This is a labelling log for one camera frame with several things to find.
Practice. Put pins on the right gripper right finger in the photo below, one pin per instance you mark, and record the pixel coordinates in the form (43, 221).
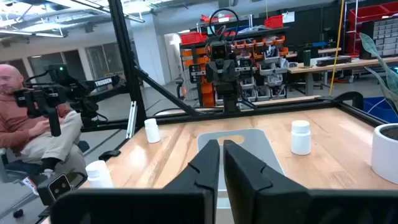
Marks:
(264, 202)

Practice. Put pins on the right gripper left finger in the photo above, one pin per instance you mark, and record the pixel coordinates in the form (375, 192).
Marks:
(186, 205)

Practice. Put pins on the white pill bottle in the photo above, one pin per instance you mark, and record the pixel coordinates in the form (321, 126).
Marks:
(300, 140)
(99, 175)
(152, 132)

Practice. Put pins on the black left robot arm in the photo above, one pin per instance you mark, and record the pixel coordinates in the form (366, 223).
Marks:
(230, 99)

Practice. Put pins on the light grey plastic basket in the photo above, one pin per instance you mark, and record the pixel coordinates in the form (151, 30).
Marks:
(248, 140)

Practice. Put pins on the shelf with orange bins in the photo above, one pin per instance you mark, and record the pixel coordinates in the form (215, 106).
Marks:
(205, 93)

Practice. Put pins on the red storage bin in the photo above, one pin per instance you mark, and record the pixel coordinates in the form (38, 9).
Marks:
(274, 21)
(192, 38)

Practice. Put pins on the dark drink flask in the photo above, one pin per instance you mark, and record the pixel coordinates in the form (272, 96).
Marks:
(307, 58)

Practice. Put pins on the flat black table clamp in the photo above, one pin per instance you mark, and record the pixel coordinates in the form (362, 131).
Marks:
(109, 154)

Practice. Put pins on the long black case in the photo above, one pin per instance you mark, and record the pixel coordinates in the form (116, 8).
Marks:
(332, 60)

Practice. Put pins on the wooden workbench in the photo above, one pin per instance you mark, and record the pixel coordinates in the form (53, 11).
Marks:
(342, 66)

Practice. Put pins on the white round plant pot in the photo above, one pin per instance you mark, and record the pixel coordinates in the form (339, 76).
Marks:
(384, 158)

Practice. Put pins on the arched black table clamp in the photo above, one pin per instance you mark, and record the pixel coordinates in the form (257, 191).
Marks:
(354, 96)

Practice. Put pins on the blue plastic bin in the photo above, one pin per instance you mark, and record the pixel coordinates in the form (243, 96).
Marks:
(377, 109)

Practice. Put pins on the red shelf rack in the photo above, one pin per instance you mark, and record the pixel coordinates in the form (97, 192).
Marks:
(367, 12)

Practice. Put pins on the person's hand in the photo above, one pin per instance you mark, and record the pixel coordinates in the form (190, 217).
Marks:
(38, 128)

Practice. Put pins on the green snake plant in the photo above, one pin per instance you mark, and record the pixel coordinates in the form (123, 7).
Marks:
(388, 81)

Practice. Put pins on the grey drawer cabinet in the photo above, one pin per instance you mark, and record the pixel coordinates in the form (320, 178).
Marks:
(387, 37)

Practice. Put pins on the dark office chair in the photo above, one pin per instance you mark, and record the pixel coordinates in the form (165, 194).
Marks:
(18, 169)

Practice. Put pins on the person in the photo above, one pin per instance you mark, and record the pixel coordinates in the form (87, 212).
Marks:
(12, 124)

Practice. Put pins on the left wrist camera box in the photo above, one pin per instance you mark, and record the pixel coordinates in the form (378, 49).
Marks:
(219, 50)

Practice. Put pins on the black aluminium table frame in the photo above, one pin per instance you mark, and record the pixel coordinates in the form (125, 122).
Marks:
(126, 62)

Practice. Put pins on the silver metal bracket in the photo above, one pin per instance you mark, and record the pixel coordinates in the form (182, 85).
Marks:
(132, 119)

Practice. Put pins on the black table-level camera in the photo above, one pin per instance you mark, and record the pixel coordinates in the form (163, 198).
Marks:
(59, 188)

